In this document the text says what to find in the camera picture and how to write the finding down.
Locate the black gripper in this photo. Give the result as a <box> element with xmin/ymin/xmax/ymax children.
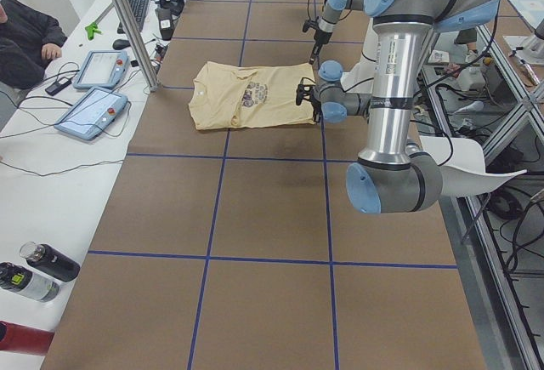
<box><xmin>309</xmin><ymin>29</ymin><xmax>331</xmax><ymax>65</ymax></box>
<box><xmin>309</xmin><ymin>89</ymin><xmax>322</xmax><ymax>122</ymax></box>

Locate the cream long-sleeve graphic shirt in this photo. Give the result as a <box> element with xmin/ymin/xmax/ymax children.
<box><xmin>189</xmin><ymin>61</ymin><xmax>314</xmax><ymax>130</ymax></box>

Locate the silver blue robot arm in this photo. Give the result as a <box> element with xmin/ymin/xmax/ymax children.
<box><xmin>298</xmin><ymin>0</ymin><xmax>500</xmax><ymax>213</ymax></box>
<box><xmin>303</xmin><ymin>0</ymin><xmax>365</xmax><ymax>65</ymax></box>

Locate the person's hand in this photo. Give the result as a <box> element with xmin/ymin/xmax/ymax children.
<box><xmin>41</xmin><ymin>43</ymin><xmax>62</xmax><ymax>60</ymax></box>

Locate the white curved plastic panel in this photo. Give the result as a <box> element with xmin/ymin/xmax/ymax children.
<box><xmin>440</xmin><ymin>138</ymin><xmax>527</xmax><ymax>197</ymax></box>

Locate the black keyboard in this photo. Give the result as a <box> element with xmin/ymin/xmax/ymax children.
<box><xmin>127</xmin><ymin>0</ymin><xmax>150</xmax><ymax>31</ymax></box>

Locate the black computer mouse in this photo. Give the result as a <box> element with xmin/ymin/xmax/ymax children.
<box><xmin>111</xmin><ymin>39</ymin><xmax>131</xmax><ymax>50</ymax></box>

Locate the far teach pendant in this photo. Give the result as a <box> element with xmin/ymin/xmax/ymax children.
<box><xmin>72</xmin><ymin>50</ymin><xmax>130</xmax><ymax>90</ymax></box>

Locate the teach pendant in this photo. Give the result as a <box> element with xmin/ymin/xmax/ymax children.
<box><xmin>72</xmin><ymin>50</ymin><xmax>130</xmax><ymax>90</ymax></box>
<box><xmin>54</xmin><ymin>87</ymin><xmax>128</xmax><ymax>141</ymax></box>

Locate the near teach pendant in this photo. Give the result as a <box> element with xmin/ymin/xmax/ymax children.
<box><xmin>54</xmin><ymin>87</ymin><xmax>128</xmax><ymax>141</ymax></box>

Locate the green plastic clamp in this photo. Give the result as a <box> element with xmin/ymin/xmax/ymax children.
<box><xmin>85</xmin><ymin>22</ymin><xmax>102</xmax><ymax>41</ymax></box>

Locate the person in black jacket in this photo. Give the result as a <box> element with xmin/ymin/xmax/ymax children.
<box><xmin>1</xmin><ymin>0</ymin><xmax>67</xmax><ymax>89</ymax></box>

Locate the black water bottle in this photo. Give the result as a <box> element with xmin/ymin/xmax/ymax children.
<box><xmin>20</xmin><ymin>242</ymin><xmax>80</xmax><ymax>282</ymax></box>

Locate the red bottle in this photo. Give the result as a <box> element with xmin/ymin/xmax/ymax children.
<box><xmin>1</xmin><ymin>321</ymin><xmax>54</xmax><ymax>356</ymax></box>

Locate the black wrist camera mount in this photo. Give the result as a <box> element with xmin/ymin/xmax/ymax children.
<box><xmin>302</xmin><ymin>19</ymin><xmax>319</xmax><ymax>32</ymax></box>

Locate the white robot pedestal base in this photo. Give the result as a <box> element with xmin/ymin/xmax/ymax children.
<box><xmin>341</xmin><ymin>19</ymin><xmax>378</xmax><ymax>94</ymax></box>

